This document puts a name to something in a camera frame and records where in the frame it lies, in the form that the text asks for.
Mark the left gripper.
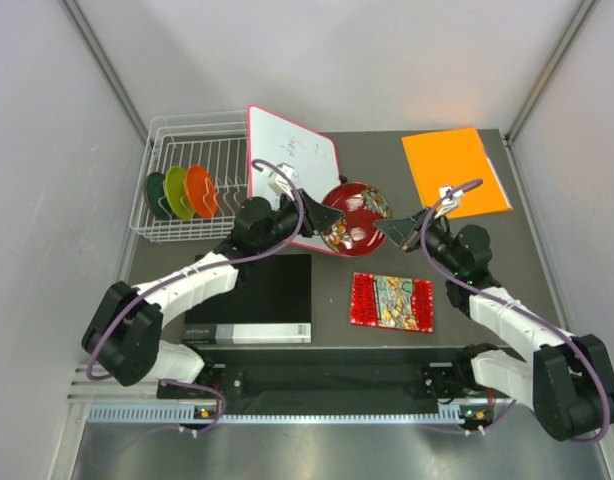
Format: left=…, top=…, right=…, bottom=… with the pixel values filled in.
left=256, top=189, right=346, bottom=254

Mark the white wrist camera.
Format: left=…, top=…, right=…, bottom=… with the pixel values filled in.
left=262, top=163, right=294, bottom=199
left=434, top=185, right=464, bottom=219

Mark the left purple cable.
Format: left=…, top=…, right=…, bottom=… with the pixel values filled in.
left=86, top=159, right=306, bottom=436

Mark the lime green plate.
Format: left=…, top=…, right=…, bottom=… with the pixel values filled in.
left=164, top=166, right=194, bottom=221

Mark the grey slotted cable duct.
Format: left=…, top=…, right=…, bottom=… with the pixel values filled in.
left=87, top=403, right=491, bottom=425

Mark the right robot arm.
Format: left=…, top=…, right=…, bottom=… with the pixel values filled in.
left=375, top=209, right=614, bottom=441

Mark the pink framed whiteboard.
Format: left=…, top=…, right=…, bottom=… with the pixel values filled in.
left=246, top=104, right=344, bottom=254

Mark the orange paper folder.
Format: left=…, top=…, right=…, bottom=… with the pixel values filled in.
left=402, top=128, right=513, bottom=219

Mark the dark teal plate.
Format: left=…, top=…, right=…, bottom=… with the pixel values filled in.
left=144, top=172, right=174, bottom=221

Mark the purple cable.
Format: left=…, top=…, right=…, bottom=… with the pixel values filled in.
left=86, top=159, right=306, bottom=436
left=419, top=178, right=613, bottom=444

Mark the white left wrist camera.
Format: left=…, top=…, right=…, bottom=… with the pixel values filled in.
left=262, top=163, right=294, bottom=199

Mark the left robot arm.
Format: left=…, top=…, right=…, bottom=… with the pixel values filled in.
left=81, top=191, right=343, bottom=397

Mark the black flat box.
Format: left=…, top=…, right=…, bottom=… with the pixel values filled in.
left=181, top=254, right=312, bottom=346

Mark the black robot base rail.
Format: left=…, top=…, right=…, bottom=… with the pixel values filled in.
left=157, top=347, right=490, bottom=414

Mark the white wire dish rack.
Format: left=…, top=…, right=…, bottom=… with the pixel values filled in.
left=130, top=110, right=248, bottom=243

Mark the red floral plate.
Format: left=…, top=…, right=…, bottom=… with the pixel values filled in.
left=321, top=182, right=392, bottom=257

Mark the orange plate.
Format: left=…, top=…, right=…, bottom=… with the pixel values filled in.
left=185, top=165, right=218, bottom=219

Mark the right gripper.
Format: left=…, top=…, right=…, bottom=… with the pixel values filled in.
left=375, top=207, right=463, bottom=276

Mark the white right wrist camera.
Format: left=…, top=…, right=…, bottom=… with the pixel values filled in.
left=434, top=185, right=464, bottom=219

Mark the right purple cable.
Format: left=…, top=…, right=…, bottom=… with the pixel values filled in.
left=419, top=178, right=613, bottom=444

